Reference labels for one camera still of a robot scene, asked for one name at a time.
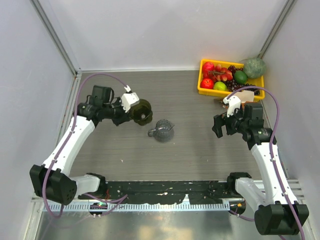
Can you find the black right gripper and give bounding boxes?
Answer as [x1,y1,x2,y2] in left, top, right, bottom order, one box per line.
[212,104,249,138]

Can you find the green glass coffee dripper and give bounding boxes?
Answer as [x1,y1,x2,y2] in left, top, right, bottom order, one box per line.
[129,99,153,126]

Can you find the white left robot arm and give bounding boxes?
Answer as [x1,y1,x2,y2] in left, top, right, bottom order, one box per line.
[29,85,140,206]

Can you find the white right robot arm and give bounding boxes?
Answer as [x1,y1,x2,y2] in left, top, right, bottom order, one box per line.
[212,102,309,236]

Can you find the orange coffee filter box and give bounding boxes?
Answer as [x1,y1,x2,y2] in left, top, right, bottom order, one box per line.
[226,90,255,104]

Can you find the light green apple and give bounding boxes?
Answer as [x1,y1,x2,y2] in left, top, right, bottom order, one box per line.
[213,81,228,92]

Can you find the dark purple grape bunch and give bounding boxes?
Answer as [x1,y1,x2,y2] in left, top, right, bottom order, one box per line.
[226,65,255,92]

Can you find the red apple lower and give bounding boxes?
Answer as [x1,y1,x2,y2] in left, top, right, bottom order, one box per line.
[200,78,215,90]

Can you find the red apple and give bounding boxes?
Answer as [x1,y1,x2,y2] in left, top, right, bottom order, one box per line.
[201,61,215,74]
[200,78,215,90]

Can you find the yellow plastic fruit tray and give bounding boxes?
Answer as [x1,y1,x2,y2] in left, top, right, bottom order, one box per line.
[197,59,265,102]

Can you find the red pink peaches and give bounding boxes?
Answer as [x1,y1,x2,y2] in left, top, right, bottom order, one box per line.
[209,64,233,82]

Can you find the green avocado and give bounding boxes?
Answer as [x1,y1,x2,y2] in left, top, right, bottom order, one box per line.
[234,70,248,85]

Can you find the red apple upper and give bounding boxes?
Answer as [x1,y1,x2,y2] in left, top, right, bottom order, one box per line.
[201,61,215,74]

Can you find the green textured melon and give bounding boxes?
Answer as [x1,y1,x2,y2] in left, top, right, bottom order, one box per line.
[243,57,267,79]

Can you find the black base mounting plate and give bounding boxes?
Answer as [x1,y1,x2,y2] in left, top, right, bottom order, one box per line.
[77,180,246,205]

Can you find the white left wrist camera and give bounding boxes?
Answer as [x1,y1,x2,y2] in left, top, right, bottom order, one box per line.
[120,85,140,113]

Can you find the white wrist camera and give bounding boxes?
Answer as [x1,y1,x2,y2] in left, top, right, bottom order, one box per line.
[120,85,140,113]
[223,95,242,118]

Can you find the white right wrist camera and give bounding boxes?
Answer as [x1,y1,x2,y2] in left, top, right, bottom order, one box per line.
[223,95,242,118]

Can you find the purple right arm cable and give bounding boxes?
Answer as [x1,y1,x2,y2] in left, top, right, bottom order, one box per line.
[226,86,306,240]

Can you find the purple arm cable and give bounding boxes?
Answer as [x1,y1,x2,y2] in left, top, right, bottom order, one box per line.
[41,72,131,219]
[226,86,306,240]

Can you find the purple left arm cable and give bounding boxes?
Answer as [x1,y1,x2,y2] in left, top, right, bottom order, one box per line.
[41,72,131,219]

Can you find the white slotted cable duct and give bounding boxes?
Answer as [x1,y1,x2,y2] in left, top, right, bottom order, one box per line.
[43,201,231,212]

